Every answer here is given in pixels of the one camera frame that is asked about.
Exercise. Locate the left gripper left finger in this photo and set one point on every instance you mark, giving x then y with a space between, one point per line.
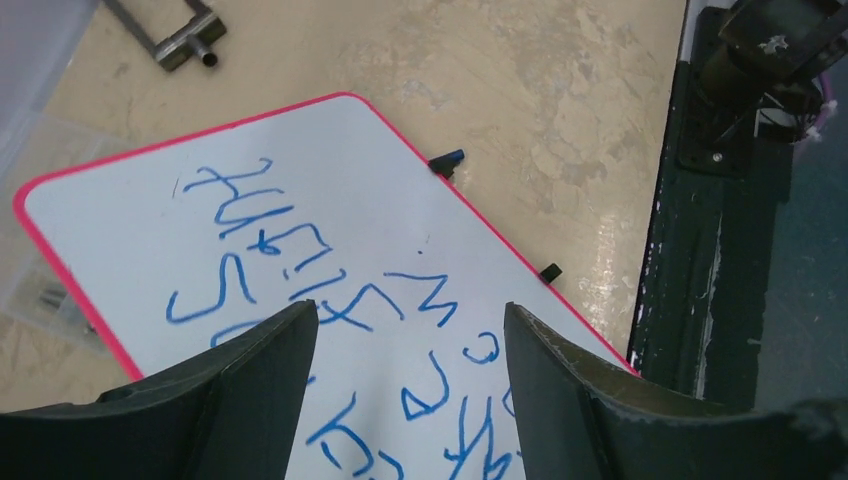
230 412

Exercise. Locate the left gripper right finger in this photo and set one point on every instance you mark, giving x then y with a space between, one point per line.
580 417

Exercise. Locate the whiteboard with red frame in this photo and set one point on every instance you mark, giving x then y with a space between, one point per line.
176 248

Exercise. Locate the blue marker cap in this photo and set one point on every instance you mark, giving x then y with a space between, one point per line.
450 159

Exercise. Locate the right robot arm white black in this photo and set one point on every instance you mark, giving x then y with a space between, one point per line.
764 44

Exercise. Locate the black whiteboard clip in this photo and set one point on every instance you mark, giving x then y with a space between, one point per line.
550 273
445 173

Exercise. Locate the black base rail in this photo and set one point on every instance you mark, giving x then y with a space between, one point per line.
701 300

